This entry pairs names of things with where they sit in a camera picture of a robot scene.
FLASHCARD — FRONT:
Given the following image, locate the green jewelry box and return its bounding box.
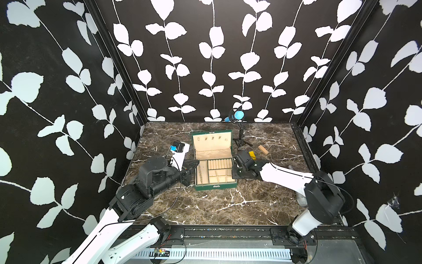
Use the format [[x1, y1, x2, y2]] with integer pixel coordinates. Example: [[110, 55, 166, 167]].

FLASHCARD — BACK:
[[191, 130, 237, 191]]

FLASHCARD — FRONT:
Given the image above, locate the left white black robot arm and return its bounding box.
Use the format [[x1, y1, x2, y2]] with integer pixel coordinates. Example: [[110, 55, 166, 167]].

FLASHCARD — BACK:
[[65, 156, 200, 264]]

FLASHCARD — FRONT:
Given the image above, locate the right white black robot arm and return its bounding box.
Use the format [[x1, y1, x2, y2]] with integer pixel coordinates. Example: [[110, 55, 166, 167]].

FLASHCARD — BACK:
[[233, 154, 346, 245]]

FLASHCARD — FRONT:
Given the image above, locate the yellow block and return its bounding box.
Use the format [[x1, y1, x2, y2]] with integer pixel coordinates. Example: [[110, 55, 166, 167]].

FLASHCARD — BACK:
[[249, 151, 257, 160]]

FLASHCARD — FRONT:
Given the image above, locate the wooden block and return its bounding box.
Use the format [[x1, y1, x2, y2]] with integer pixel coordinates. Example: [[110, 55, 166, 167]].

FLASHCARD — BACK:
[[258, 145, 269, 155]]

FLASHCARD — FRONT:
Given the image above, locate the blue microphone on tripod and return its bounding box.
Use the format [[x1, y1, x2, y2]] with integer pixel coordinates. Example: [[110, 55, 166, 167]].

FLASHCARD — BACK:
[[224, 109, 253, 150]]

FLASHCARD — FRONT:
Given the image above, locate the small circuit board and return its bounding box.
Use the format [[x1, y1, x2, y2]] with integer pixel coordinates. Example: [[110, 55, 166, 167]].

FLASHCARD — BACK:
[[151, 249, 170, 259]]

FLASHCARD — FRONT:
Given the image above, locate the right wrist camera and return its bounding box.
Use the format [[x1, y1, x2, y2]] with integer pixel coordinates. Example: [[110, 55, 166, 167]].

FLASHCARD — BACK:
[[234, 150, 255, 168]]

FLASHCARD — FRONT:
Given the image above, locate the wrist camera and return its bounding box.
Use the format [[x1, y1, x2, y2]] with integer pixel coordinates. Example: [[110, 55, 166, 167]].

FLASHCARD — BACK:
[[234, 150, 255, 168], [170, 141, 190, 171]]

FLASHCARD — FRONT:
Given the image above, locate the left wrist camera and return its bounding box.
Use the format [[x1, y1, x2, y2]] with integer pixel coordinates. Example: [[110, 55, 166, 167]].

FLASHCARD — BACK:
[[170, 141, 190, 171]]

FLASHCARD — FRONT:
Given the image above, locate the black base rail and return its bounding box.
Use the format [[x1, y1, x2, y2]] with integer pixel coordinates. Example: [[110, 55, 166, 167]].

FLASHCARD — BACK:
[[165, 225, 359, 247]]

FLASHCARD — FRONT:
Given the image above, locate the white slotted cable duct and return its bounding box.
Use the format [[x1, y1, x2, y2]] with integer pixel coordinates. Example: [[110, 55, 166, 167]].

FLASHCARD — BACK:
[[132, 248, 292, 262]]

